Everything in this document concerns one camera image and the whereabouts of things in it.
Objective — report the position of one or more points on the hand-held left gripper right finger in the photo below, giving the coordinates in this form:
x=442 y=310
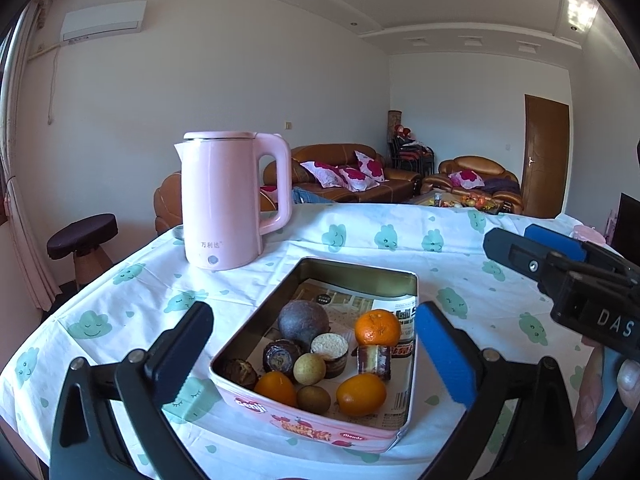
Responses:
x=445 y=355

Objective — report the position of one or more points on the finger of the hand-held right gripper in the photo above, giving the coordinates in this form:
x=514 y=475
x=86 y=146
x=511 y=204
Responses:
x=510 y=250
x=555 y=242

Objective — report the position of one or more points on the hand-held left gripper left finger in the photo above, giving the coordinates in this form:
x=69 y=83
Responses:
x=182 y=355

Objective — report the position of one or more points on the small snack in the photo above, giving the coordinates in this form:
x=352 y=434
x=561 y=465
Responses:
x=374 y=360

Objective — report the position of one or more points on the dimpled mandarin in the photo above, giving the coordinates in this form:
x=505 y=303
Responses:
x=377 y=327

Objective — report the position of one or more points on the smooth orange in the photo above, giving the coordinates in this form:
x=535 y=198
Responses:
x=361 y=395
x=272 y=387

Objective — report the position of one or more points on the dark round pastry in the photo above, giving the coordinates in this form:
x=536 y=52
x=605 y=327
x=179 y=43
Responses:
x=280 y=355

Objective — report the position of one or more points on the dark purple passion fruit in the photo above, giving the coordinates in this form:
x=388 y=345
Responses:
x=302 y=320

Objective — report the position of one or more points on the brown longan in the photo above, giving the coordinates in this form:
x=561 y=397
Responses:
x=313 y=399
x=309 y=369

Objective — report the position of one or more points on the pink metal tin box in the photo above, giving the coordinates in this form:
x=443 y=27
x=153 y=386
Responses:
x=310 y=430

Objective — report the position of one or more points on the person's right hand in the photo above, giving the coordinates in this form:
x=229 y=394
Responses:
x=587 y=400

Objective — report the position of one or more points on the pink cartoon mug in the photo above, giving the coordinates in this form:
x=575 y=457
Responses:
x=590 y=232

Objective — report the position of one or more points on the purple blanket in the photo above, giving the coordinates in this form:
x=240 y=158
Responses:
x=500 y=186

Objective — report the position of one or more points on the cluttered coffee table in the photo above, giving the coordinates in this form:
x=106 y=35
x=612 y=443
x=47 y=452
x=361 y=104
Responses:
x=460 y=201

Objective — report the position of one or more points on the black television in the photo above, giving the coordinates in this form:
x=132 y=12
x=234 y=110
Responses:
x=629 y=220

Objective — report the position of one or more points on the white red floral cushion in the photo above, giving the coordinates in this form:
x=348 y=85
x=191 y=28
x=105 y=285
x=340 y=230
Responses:
x=465 y=179
x=359 y=178
x=322 y=174
x=372 y=165

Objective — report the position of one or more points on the brown wooden door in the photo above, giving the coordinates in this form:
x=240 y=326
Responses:
x=545 y=155

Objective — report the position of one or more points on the brown leather armchair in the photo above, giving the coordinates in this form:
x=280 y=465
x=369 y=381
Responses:
x=167 y=205
x=475 y=162

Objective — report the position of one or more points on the long brown leather sofa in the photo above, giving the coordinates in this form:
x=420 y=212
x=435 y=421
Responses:
x=395 y=180

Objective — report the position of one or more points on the stacked dark chairs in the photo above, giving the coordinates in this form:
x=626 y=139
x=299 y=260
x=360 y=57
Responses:
x=412 y=155

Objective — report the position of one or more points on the white cloud-print tablecloth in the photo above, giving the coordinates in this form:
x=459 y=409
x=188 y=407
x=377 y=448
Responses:
x=350 y=240

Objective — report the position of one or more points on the dark brown round stool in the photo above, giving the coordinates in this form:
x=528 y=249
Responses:
x=82 y=232

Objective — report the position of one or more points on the pink electric kettle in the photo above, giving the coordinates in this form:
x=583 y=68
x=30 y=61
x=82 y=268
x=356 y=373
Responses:
x=220 y=200

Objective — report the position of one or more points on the tall patterned vase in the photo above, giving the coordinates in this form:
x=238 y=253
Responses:
x=394 y=120

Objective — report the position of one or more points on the pink red cloth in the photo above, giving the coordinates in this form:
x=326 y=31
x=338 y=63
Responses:
x=268 y=190

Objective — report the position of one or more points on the blue jeans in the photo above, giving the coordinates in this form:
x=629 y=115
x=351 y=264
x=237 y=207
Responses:
x=310 y=195

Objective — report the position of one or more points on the white air conditioner pipe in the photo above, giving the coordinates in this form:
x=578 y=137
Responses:
x=52 y=85

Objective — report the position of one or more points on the white wall air conditioner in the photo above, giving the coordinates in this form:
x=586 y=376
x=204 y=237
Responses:
x=102 y=20

